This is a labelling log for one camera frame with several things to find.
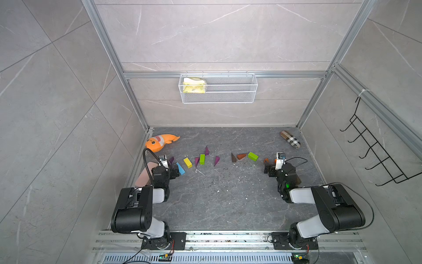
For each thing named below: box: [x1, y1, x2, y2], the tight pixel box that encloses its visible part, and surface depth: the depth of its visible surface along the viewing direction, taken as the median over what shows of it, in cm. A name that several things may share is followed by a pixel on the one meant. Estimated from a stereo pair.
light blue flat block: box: [175, 161, 186, 176], surface depth 98 cm
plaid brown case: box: [280, 130, 302, 150], surface depth 112 cm
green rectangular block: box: [199, 154, 207, 165], surface depth 102 cm
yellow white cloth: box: [182, 77, 206, 94], surface depth 88 cm
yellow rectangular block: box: [182, 157, 193, 169], surface depth 100 cm
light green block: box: [247, 151, 259, 162], surface depth 104 cm
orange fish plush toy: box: [145, 134, 181, 153], surface depth 103 cm
